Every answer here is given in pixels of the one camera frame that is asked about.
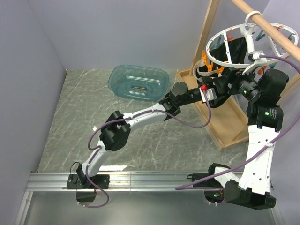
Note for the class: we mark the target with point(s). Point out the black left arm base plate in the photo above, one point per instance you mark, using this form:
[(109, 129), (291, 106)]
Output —
[(74, 182)]

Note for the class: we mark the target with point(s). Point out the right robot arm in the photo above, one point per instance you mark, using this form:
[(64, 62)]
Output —
[(265, 118)]

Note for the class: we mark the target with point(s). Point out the teal transparent plastic bin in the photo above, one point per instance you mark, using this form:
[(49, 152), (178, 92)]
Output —
[(136, 82)]

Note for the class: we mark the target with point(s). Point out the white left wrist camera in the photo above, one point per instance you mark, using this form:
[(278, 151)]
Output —
[(207, 94)]

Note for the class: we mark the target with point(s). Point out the aluminium mounting rail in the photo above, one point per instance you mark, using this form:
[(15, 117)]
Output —
[(136, 198)]

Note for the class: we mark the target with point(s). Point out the white round clip hanger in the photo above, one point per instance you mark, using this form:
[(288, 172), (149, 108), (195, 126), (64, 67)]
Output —
[(282, 39)]

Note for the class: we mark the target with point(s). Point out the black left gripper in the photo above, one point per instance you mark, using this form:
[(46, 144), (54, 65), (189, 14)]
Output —
[(213, 103)]

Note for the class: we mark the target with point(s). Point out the black hanging underwear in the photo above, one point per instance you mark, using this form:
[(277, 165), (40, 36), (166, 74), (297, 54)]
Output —
[(237, 47)]

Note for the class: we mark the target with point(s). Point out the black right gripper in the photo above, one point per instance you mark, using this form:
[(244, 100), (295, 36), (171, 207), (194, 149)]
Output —
[(221, 83)]

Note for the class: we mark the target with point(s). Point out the teal hanger clip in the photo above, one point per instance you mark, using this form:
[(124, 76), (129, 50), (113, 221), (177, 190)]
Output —
[(215, 45)]

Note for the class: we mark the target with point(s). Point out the orange hanger clip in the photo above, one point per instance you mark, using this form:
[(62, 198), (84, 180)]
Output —
[(206, 61), (220, 70)]

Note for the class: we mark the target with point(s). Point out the wooden drying rack frame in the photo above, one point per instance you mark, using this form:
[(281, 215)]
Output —
[(228, 125)]

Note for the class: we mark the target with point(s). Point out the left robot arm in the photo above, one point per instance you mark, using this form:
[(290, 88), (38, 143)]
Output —
[(115, 132)]

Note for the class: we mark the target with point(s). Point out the black underwear beige waistband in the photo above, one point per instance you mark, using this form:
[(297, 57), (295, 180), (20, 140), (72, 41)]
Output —
[(200, 72)]

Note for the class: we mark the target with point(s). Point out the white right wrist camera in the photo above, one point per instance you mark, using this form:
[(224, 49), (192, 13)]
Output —
[(257, 60)]

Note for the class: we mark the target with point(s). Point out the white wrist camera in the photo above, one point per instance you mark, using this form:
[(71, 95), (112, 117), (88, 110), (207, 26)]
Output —
[(257, 60), (207, 94)]

